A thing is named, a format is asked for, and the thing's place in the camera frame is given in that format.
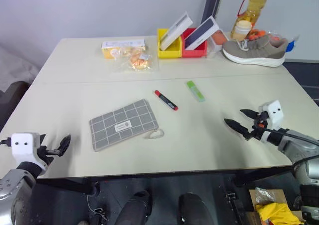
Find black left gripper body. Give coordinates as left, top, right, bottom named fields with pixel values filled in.
left=37, top=144, right=55, bottom=164

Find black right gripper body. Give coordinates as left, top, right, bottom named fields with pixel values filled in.
left=250, top=111, right=270, bottom=141

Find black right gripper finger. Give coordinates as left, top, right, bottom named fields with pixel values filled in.
left=223, top=118, right=253, bottom=141
left=239, top=108, right=259, bottom=120

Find grey checked pouch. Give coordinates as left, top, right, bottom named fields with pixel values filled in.
left=89, top=98, right=165, bottom=153

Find dark brown seat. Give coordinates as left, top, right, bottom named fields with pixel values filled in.
left=0, top=80, right=31, bottom=134

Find green highlighter pen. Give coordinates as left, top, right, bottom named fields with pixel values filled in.
left=186, top=80, right=207, bottom=103

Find grey sneaker with white sole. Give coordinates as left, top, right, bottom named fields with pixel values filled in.
left=221, top=34, right=290, bottom=68

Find bag of brown granules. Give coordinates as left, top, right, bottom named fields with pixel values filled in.
left=254, top=186, right=275, bottom=206

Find cardboard box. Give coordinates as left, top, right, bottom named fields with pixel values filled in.
left=248, top=188, right=304, bottom=225

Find red marker pen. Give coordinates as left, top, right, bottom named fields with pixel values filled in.
left=154, top=89, right=179, bottom=112

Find white cloth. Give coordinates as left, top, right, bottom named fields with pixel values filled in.
left=0, top=43, right=41, bottom=87

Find small blue object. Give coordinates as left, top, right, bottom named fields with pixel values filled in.
left=285, top=39, right=297, bottom=53

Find orange toy vegetables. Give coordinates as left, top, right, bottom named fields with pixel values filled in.
left=247, top=28, right=268, bottom=40

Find clear box with orange content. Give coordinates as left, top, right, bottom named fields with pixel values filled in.
left=207, top=28, right=230, bottom=54

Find red plastic bin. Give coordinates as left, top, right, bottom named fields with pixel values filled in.
left=181, top=27, right=209, bottom=58

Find beige lidded cup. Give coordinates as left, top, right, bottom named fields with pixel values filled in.
left=234, top=20, right=251, bottom=40

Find yellow plastic bag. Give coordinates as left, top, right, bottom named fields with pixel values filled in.
left=256, top=202, right=304, bottom=225

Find dark blue product box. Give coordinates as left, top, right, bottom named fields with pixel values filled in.
left=184, top=16, right=220, bottom=50

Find dark rounded shape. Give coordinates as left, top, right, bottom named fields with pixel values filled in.
left=177, top=192, right=215, bottom=225
left=115, top=190, right=153, bottom=225

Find cooking oil bottle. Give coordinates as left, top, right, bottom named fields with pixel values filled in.
left=229, top=0, right=270, bottom=40

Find yellow plastic bin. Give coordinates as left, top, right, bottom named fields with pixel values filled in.
left=156, top=27, right=184, bottom=60

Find yellow and white snack box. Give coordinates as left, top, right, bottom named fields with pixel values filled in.
left=100, top=38, right=147, bottom=60

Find white flat carton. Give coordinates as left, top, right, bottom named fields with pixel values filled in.
left=159, top=11, right=194, bottom=51

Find bread in clear bag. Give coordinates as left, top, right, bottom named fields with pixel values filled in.
left=112, top=46, right=160, bottom=73

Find dark vertical panel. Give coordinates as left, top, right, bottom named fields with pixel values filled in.
left=201, top=0, right=225, bottom=27

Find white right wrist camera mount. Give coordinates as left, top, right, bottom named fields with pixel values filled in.
left=257, top=100, right=285, bottom=131

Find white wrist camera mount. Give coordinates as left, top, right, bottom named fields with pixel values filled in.
left=257, top=100, right=285, bottom=131
left=11, top=132, right=54, bottom=172

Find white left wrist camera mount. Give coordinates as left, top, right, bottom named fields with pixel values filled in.
left=11, top=132, right=54, bottom=172

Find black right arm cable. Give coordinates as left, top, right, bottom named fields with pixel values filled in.
left=264, top=127, right=319, bottom=172

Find black table frame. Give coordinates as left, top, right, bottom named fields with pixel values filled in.
left=34, top=165, right=294, bottom=196

